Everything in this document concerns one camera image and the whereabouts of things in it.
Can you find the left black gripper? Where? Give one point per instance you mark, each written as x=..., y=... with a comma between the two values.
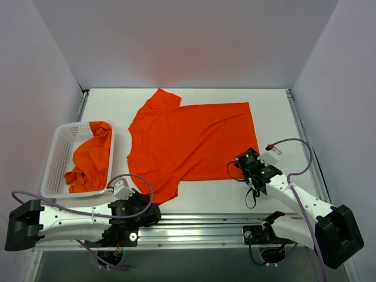
x=150, y=210

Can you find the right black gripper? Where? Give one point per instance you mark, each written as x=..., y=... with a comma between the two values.
x=243, y=160

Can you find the orange t-shirt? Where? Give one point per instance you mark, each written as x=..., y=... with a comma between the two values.
x=172, y=143
x=91, y=160

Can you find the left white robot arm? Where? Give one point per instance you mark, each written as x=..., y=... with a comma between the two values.
x=106, y=225

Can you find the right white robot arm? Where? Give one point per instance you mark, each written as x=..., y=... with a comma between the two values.
x=332, y=232

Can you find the orange t-shirt in basket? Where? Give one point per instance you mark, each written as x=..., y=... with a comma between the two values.
x=91, y=160

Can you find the white plastic basket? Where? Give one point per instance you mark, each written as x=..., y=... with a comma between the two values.
x=67, y=139

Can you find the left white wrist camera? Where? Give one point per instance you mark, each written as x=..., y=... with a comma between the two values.
x=121, y=189

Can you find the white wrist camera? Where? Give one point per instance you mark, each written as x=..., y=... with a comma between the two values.
x=121, y=189
x=271, y=156

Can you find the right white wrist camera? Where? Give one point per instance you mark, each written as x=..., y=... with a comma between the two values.
x=271, y=156

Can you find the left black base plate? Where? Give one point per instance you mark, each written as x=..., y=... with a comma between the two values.
x=116, y=238

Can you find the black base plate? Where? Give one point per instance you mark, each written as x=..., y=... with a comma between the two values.
x=254, y=234
x=116, y=238

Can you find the aluminium front rail frame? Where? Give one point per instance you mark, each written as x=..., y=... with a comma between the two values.
x=181, y=230

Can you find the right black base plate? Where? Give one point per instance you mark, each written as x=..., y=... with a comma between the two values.
x=254, y=234

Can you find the right aluminium side rail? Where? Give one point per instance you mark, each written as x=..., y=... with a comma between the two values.
x=314, y=170

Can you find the aluminium side rail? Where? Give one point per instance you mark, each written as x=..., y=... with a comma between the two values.
x=314, y=170
x=82, y=106

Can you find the left aluminium side rail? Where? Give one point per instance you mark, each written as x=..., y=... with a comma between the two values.
x=82, y=106

